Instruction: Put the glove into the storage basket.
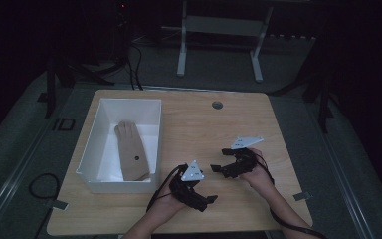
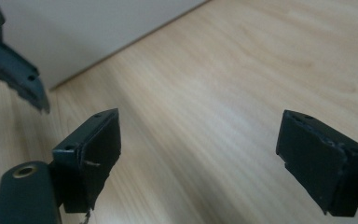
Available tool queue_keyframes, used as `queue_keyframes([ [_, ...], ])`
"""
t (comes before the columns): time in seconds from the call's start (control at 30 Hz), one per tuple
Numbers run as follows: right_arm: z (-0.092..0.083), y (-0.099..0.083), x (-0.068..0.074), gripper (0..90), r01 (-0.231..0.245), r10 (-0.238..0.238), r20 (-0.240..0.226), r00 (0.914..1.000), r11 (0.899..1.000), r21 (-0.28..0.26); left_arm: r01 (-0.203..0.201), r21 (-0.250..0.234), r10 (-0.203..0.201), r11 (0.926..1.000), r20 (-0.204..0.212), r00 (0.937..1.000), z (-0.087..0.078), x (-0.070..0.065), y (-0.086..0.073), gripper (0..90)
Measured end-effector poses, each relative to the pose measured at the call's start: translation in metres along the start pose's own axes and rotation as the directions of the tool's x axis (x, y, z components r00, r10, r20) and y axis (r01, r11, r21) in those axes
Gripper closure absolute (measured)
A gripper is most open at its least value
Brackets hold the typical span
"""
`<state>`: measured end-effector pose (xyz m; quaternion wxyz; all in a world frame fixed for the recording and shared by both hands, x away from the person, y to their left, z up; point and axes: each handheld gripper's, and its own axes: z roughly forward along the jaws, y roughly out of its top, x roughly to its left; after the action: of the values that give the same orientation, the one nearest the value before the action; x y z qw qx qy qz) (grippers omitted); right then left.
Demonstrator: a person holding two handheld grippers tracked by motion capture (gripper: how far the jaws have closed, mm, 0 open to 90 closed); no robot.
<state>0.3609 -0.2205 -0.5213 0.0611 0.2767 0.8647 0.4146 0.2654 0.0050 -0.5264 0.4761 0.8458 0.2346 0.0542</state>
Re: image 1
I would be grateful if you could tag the grey round table grommet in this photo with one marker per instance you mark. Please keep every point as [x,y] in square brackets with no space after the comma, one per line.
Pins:
[217,105]

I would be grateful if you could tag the black tripod stand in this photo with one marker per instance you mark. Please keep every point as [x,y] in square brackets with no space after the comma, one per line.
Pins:
[66,73]

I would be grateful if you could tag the person's left hand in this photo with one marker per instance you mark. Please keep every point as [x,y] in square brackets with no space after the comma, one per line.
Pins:
[165,204]

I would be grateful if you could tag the white metal stand frame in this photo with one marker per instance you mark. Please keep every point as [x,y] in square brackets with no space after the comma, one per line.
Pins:
[222,26]

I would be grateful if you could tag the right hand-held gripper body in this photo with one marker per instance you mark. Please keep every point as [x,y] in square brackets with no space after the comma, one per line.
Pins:
[242,159]

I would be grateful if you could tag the person's right hand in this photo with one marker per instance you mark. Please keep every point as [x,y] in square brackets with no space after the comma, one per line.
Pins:
[258,177]

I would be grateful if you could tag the white rectangular box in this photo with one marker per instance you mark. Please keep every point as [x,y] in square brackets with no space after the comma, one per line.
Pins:
[122,146]

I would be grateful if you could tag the beige glove with dark button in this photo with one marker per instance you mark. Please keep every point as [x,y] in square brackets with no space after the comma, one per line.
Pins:
[132,151]

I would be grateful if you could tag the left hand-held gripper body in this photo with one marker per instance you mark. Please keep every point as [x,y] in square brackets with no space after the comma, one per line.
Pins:
[189,186]

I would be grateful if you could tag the grey tape piece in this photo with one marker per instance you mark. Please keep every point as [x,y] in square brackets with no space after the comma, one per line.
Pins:
[302,196]
[59,205]

